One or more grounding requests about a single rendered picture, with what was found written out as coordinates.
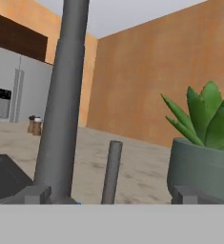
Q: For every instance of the dark grey sink basin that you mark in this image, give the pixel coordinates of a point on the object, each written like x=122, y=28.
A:
x=5, y=178

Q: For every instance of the dark brown wall cupboard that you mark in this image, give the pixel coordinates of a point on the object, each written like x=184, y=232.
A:
x=15, y=35

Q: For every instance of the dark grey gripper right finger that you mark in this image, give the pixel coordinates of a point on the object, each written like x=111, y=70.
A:
x=183, y=191

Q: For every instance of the green succulent in grey pot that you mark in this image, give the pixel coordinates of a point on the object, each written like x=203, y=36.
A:
x=199, y=162

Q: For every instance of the brown shaker with white top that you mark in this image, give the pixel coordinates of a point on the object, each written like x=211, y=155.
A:
x=37, y=127

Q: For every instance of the grey tap spout column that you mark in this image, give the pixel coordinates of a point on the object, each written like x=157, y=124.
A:
x=61, y=127

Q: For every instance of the grey fridge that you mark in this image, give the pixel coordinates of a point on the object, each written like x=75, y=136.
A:
x=34, y=92

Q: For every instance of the brown shaker with dark top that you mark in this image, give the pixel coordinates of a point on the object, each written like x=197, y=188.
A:
x=30, y=125

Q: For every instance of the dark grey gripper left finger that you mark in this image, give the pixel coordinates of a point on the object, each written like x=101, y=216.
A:
x=37, y=192

